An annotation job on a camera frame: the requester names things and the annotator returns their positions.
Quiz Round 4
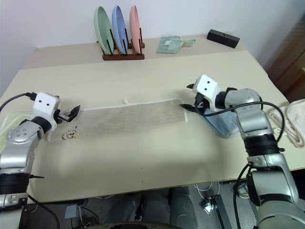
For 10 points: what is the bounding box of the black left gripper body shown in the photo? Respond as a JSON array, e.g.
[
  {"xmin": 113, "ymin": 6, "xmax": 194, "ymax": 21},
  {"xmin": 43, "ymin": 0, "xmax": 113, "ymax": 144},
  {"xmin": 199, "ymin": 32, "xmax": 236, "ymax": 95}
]
[{"xmin": 53, "ymin": 108, "xmax": 70, "ymax": 125}]

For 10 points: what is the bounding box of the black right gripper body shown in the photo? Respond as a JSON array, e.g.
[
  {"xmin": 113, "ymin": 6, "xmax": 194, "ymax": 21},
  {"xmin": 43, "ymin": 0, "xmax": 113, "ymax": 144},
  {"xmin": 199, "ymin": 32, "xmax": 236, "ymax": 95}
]
[{"xmin": 193, "ymin": 92, "xmax": 212, "ymax": 113}]

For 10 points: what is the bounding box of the long beige towel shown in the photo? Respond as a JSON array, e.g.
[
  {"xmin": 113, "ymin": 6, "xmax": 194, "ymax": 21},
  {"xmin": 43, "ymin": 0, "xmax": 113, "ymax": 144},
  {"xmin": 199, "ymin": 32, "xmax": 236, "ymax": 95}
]
[{"xmin": 47, "ymin": 97, "xmax": 189, "ymax": 143}]

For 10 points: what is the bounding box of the fluffy pink white towel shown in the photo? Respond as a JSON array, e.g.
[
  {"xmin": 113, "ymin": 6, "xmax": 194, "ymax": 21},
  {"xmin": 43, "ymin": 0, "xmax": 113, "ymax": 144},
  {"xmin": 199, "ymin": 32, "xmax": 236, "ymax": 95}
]
[{"xmin": 266, "ymin": 99, "xmax": 305, "ymax": 149}]

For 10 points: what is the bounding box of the folded blue cloth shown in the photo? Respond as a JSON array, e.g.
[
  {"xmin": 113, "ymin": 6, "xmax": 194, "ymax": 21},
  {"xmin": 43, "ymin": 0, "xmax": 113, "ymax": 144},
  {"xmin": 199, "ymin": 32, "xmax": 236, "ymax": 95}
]
[{"xmin": 202, "ymin": 109, "xmax": 242, "ymax": 139}]

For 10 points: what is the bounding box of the pale green cloth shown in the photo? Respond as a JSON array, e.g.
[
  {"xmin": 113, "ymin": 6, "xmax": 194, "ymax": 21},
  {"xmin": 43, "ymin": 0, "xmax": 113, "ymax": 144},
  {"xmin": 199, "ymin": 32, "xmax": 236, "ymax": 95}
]
[{"xmin": 0, "ymin": 111, "xmax": 34, "ymax": 154}]

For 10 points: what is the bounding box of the folded teal cloth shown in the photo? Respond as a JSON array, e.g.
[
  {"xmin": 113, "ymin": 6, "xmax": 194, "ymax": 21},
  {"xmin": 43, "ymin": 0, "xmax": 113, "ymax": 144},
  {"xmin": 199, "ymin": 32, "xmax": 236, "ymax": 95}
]
[{"xmin": 156, "ymin": 35, "xmax": 183, "ymax": 54}]

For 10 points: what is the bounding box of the black rectangular box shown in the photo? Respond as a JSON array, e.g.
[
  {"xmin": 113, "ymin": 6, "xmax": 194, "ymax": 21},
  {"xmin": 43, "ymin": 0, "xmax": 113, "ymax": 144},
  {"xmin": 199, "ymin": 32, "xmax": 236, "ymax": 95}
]
[{"xmin": 206, "ymin": 29, "xmax": 241, "ymax": 49}]

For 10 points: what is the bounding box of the brown wooden plate rack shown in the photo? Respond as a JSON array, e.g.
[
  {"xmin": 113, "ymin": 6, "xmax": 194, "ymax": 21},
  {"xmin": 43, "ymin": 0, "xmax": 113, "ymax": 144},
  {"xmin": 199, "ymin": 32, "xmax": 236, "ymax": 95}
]
[{"xmin": 96, "ymin": 27, "xmax": 146, "ymax": 61}]

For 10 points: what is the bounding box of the pink plate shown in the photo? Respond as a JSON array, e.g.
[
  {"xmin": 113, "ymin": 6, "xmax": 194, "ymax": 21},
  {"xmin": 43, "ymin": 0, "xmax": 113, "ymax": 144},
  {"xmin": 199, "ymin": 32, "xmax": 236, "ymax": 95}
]
[{"xmin": 129, "ymin": 5, "xmax": 142, "ymax": 55}]

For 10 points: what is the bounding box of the green plate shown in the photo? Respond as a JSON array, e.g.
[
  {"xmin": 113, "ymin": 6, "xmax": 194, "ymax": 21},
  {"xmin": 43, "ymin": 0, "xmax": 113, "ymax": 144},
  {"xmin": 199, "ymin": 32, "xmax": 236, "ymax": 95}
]
[{"xmin": 93, "ymin": 6, "xmax": 113, "ymax": 55}]

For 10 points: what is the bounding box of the blue plate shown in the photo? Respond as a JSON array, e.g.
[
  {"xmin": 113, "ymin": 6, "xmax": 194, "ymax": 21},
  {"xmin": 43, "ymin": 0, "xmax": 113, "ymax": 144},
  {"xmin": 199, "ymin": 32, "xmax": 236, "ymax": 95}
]
[{"xmin": 111, "ymin": 5, "xmax": 129, "ymax": 54}]

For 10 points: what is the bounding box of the grey foot pedal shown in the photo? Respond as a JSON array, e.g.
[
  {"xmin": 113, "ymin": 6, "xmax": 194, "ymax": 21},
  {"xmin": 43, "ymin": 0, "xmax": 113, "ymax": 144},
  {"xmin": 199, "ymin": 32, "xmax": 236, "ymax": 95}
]
[{"xmin": 64, "ymin": 204, "xmax": 81, "ymax": 220}]

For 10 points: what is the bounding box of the brown wooden cabinet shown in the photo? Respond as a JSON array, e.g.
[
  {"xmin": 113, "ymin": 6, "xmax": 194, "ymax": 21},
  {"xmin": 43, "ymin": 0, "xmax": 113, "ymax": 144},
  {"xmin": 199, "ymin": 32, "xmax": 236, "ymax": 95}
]
[{"xmin": 265, "ymin": 21, "xmax": 305, "ymax": 104}]

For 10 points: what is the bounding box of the black metal bar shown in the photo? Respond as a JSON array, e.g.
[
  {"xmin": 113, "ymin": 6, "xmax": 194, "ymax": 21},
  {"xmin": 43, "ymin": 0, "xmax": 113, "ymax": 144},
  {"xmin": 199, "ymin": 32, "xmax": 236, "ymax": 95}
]
[{"xmin": 208, "ymin": 195, "xmax": 233, "ymax": 229}]

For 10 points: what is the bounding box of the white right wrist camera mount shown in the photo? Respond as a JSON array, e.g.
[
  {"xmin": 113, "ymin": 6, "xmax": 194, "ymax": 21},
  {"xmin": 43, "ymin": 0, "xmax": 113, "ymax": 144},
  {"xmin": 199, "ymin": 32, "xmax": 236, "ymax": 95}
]
[{"xmin": 193, "ymin": 74, "xmax": 221, "ymax": 112}]

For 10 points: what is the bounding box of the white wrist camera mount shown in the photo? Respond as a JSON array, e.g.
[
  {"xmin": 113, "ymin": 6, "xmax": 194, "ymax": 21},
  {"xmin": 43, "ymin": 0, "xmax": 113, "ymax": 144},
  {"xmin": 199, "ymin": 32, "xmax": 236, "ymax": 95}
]
[
  {"xmin": 193, "ymin": 74, "xmax": 221, "ymax": 112},
  {"xmin": 32, "ymin": 91, "xmax": 61, "ymax": 125}
]

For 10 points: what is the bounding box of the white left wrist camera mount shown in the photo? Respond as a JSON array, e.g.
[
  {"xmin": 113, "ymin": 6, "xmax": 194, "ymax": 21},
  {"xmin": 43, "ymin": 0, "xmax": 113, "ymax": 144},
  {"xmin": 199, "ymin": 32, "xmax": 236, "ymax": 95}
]
[{"xmin": 32, "ymin": 91, "xmax": 61, "ymax": 125}]

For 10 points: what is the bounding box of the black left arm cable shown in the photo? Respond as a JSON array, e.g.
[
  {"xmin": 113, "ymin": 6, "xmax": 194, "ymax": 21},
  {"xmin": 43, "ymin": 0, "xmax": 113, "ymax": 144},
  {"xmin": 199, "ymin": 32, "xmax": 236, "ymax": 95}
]
[{"xmin": 0, "ymin": 92, "xmax": 37, "ymax": 113}]

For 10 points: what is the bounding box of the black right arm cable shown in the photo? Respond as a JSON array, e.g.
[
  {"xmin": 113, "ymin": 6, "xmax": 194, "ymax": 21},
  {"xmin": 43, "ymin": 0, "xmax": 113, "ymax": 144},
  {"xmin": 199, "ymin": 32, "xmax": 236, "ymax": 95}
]
[{"xmin": 202, "ymin": 101, "xmax": 286, "ymax": 148}]

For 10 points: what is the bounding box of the thin white cable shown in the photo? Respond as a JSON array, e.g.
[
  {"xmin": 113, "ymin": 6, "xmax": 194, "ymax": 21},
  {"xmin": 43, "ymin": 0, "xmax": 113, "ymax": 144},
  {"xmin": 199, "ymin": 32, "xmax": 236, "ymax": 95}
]
[{"xmin": 194, "ymin": 182, "xmax": 221, "ymax": 194}]

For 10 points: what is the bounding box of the black cable under arm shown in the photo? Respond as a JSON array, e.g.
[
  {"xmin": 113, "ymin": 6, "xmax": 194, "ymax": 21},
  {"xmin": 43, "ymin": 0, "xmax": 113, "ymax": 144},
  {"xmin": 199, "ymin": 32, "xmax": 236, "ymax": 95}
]
[{"xmin": 234, "ymin": 162, "xmax": 251, "ymax": 229}]

